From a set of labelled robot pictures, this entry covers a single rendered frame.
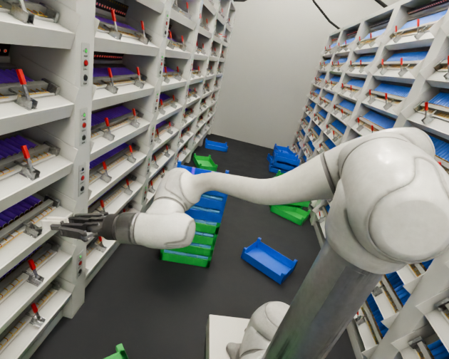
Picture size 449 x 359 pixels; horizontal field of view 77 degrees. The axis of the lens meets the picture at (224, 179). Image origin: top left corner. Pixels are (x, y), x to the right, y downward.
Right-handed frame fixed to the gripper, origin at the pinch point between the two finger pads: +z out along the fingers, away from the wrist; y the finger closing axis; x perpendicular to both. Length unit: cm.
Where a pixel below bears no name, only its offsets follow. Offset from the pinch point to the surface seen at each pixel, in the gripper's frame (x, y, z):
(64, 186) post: 4.8, 16.0, 7.0
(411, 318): -44, 19, -116
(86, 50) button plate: 47, 20, -7
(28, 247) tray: -5.5, -4.9, 6.1
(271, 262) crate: -78, 90, -70
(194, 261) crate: -65, 68, -23
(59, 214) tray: -4.0, 12.1, 8.2
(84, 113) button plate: 28.7, 20.6, -2.4
